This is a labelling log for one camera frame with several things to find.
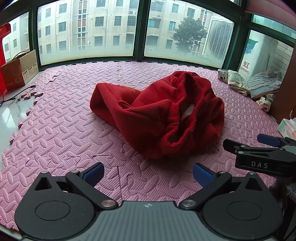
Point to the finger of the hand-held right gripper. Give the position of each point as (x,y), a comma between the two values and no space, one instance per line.
(268,138)
(232,144)

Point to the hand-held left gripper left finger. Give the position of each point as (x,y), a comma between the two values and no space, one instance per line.
(94,173)

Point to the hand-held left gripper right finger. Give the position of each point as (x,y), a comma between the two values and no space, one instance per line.
(201,175)

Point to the red pants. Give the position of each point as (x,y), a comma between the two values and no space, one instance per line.
(148,115)

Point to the tissue pack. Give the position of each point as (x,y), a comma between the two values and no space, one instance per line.
(288,128)

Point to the cream crumpled cloth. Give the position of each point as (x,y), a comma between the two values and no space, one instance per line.
(266,102)

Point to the brown wooden cabinet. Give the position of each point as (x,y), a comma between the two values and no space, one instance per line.
(285,102)

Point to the striped folded cloth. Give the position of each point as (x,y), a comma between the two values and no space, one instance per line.
(263,84)

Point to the pink foam puzzle mat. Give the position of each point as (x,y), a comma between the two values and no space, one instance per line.
(69,120)

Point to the yellow floral folded cloth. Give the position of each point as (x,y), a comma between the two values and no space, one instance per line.
(237,81)

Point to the white black patterned cloth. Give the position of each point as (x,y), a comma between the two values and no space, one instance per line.
(222,74)

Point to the white printed panel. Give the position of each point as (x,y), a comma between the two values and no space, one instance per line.
(254,58)

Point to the white outdoor air conditioner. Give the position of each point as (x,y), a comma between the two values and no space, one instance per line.
(218,39)

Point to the green tree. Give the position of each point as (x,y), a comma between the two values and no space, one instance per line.
(188,32)

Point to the brown cardboard box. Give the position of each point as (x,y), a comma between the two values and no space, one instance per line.
(20,71)

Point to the pink curtain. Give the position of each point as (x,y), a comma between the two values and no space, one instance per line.
(272,5)

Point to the beige apartment building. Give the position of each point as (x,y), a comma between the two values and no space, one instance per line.
(92,25)

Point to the red plastic object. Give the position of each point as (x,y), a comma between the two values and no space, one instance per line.
(3,46)

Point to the dark green window frame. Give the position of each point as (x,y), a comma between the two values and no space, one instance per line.
(138,30)

